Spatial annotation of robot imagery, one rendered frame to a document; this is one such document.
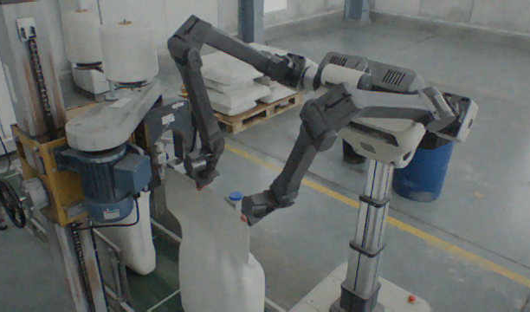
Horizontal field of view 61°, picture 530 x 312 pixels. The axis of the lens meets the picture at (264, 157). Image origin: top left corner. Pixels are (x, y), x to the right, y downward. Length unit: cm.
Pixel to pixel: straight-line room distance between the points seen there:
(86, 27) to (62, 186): 53
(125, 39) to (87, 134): 29
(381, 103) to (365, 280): 121
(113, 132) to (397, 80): 87
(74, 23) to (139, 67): 31
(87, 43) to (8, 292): 189
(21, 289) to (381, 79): 243
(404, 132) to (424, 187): 224
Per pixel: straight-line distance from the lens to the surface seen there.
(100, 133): 138
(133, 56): 139
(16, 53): 151
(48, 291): 305
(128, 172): 141
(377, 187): 189
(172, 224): 268
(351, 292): 222
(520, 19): 927
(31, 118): 157
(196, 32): 131
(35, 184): 167
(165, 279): 236
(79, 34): 162
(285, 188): 129
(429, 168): 362
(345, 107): 100
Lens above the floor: 198
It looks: 28 degrees down
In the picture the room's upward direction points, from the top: 1 degrees clockwise
